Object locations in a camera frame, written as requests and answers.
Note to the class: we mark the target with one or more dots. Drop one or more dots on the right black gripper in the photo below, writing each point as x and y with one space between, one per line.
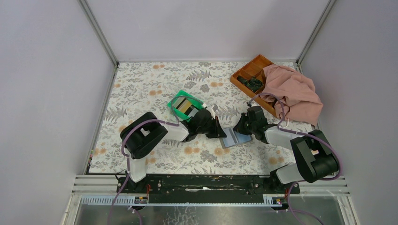
243 124

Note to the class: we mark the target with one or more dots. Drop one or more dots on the pink cloth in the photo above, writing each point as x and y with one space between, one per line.
293 92

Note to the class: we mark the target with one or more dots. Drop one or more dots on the orange compartment tray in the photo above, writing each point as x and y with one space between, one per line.
253 69

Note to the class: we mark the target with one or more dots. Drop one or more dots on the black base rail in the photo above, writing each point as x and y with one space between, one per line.
207 189

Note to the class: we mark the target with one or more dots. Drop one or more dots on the floral table mat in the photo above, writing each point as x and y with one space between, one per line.
141 87

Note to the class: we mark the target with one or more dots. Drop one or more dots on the dark green patterned cloth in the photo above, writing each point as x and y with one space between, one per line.
253 84

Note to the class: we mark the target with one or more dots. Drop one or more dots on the aluminium frame post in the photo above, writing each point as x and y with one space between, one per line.
322 19
98 31

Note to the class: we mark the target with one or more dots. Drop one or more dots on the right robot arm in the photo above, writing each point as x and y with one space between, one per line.
314 159

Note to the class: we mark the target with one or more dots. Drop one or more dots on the aluminium frame post right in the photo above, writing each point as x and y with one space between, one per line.
322 19

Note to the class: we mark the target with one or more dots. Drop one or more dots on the aluminium frame post left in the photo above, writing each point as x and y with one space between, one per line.
98 31

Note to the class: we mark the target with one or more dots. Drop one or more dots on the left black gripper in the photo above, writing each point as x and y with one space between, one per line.
213 126

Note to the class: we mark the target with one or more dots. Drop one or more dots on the card stack in bin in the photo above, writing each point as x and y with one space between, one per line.
184 106

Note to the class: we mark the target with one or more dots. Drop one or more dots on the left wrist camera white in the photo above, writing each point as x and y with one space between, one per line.
212 109

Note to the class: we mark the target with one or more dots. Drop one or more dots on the grey leather card holder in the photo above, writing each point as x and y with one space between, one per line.
233 138

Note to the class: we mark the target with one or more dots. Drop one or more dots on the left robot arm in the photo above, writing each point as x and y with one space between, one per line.
143 135

